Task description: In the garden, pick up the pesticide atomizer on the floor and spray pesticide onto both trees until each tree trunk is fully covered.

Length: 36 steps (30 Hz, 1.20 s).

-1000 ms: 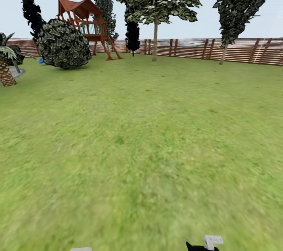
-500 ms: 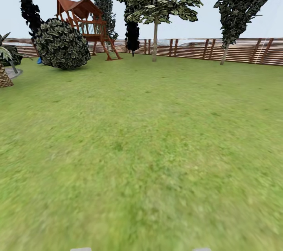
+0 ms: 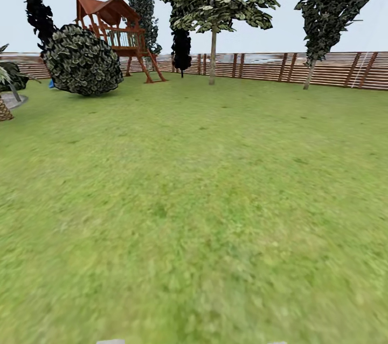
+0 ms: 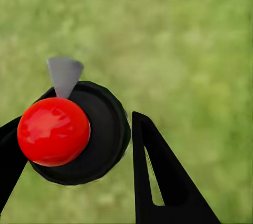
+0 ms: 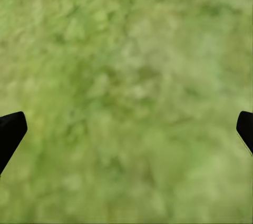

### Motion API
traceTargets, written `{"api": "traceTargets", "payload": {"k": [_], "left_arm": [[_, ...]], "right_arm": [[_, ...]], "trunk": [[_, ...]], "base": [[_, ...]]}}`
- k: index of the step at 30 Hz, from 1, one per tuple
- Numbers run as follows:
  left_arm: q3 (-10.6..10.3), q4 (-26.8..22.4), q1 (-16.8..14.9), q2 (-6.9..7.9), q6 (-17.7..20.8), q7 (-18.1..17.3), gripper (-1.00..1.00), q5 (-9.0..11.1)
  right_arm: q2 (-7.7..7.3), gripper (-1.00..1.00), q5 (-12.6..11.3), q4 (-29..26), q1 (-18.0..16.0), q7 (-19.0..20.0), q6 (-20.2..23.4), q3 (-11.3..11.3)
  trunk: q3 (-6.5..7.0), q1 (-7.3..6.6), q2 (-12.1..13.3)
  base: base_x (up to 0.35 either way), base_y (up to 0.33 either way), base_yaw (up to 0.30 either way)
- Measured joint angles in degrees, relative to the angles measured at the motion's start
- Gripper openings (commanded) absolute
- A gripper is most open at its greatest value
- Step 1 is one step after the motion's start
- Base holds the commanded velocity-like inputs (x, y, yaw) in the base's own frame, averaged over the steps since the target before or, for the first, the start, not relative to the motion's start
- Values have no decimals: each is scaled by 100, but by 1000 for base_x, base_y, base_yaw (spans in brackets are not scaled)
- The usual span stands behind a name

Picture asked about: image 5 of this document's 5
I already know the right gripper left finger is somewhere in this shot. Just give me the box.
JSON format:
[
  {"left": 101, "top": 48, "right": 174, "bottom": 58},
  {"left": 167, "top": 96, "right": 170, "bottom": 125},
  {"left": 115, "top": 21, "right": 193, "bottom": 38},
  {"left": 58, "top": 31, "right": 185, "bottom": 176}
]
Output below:
[{"left": 0, "top": 111, "right": 27, "bottom": 175}]

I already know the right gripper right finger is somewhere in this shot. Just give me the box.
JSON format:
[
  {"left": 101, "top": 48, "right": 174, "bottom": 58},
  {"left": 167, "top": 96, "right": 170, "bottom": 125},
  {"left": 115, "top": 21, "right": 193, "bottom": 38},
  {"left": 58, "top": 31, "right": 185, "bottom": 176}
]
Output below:
[{"left": 236, "top": 111, "right": 253, "bottom": 154}]

